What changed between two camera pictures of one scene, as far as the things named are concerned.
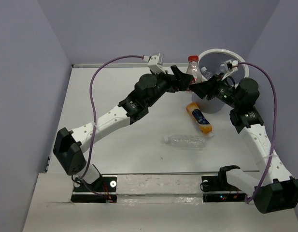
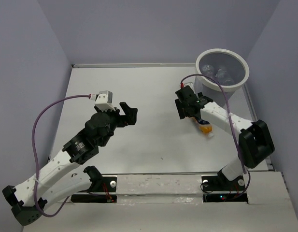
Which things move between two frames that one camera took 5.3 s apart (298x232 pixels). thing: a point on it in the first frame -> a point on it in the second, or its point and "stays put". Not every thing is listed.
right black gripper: (209, 87) -> (181, 108)
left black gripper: (181, 81) -> (131, 115)
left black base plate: (103, 184) stays put
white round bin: (212, 62) stays put
